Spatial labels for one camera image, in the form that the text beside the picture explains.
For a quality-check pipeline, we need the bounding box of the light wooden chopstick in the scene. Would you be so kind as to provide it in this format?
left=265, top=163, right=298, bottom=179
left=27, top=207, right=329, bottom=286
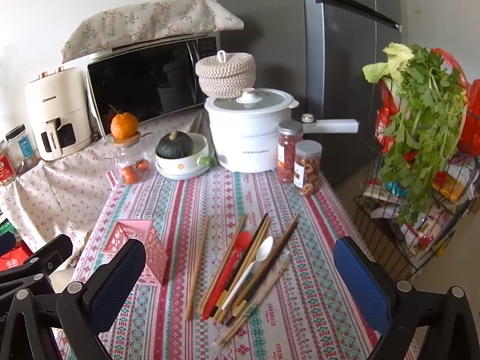
left=185, top=215, right=209, bottom=322

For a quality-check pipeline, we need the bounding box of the white electric cooking pot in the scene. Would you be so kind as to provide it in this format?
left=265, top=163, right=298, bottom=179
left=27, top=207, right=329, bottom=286
left=204, top=88, right=359, bottom=173

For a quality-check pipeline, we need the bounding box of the red printed bag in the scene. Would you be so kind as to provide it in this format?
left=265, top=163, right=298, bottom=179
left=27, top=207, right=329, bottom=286
left=0, top=241, right=32, bottom=271

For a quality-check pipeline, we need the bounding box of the pink perforated utensil holder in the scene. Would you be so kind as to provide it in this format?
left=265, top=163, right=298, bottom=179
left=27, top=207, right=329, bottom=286
left=104, top=218, right=168, bottom=286

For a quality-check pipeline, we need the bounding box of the green kabocha squash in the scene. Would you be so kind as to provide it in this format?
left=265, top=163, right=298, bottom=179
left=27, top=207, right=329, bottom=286
left=155, top=131, right=194, bottom=159

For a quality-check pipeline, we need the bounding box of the red plastic bag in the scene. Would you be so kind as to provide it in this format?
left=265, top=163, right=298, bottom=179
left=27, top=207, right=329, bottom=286
left=377, top=48, right=480, bottom=158

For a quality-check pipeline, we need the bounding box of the patterned striped tablecloth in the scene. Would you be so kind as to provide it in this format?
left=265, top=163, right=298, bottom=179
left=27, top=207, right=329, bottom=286
left=52, top=114, right=417, bottom=360

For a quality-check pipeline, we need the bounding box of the large orange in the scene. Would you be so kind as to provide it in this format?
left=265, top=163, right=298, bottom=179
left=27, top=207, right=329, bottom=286
left=110, top=110, right=139, bottom=139

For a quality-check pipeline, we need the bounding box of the black induction cooktop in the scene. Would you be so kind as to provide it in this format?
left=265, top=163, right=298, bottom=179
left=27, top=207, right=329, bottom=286
left=86, top=32, right=222, bottom=137

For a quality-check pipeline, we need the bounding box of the yellow snack packet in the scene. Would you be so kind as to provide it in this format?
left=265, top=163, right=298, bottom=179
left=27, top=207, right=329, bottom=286
left=431, top=172, right=469, bottom=203

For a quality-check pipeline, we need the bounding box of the cream air fryer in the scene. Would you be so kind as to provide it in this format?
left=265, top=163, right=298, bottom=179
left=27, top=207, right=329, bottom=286
left=24, top=67, right=94, bottom=161

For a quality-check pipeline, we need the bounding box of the pile of chopsticks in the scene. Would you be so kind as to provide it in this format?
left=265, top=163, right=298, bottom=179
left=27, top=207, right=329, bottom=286
left=197, top=212, right=301, bottom=331

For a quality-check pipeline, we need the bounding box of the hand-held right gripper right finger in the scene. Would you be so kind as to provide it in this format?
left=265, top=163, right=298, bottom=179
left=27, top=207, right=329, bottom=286
left=333, top=236, right=480, bottom=360

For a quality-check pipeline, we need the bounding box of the red plastic spoon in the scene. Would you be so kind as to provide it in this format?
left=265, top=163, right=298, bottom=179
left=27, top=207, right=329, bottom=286
left=202, top=231, right=253, bottom=321

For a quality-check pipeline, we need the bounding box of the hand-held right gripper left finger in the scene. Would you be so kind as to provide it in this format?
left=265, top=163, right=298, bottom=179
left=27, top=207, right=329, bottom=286
left=0, top=238, right=147, bottom=360

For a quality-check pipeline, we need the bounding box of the white plastic spoon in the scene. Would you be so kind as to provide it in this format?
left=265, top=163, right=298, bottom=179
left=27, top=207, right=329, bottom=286
left=221, top=236, right=274, bottom=312

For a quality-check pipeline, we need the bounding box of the red label jar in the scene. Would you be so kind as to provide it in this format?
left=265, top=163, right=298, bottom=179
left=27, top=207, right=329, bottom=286
left=0, top=140, right=17, bottom=187

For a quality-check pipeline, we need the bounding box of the glass jar with wooden lid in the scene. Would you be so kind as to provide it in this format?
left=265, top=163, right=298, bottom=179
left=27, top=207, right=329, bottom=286
left=112, top=131, right=152, bottom=185

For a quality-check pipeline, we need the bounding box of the napa cabbage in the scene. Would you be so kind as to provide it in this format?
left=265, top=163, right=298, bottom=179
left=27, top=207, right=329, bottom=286
left=362, top=42, right=417, bottom=83

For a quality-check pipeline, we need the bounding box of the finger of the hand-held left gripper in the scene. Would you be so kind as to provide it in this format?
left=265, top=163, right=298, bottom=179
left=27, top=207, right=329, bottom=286
left=0, top=234, right=74, bottom=299
left=0, top=232, right=17, bottom=258

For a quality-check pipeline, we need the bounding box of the white bowl with squash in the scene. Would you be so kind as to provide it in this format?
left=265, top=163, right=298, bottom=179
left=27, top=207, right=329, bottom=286
left=155, top=133, right=217, bottom=181

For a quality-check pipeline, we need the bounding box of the floral cloth cover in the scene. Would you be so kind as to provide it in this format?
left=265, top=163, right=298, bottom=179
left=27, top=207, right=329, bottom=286
left=60, top=0, right=244, bottom=62

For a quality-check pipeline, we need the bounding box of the grey refrigerator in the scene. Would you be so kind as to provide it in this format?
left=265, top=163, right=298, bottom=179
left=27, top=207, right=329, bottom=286
left=214, top=0, right=404, bottom=188

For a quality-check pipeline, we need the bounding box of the white cherry print cloth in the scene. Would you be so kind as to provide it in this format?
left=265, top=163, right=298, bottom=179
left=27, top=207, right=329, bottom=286
left=0, top=112, right=211, bottom=267

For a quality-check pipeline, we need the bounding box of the tall jar of red dried fruit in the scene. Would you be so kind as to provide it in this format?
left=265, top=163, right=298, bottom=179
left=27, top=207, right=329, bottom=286
left=277, top=121, right=304, bottom=184

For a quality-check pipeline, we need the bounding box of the plastic jar with black lid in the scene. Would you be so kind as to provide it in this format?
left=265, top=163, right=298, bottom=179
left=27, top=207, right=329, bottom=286
left=5, top=124, right=38, bottom=169

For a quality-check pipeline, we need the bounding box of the woven rope basket with lid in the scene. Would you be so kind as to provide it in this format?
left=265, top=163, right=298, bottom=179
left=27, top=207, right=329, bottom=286
left=195, top=50, right=257, bottom=100

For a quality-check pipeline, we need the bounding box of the short jar of dried rings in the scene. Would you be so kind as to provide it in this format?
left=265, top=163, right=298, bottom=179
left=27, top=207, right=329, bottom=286
left=294, top=140, right=322, bottom=197

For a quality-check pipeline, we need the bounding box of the black wire rack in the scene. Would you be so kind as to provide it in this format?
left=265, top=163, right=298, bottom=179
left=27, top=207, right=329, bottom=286
left=354, top=154, right=480, bottom=282

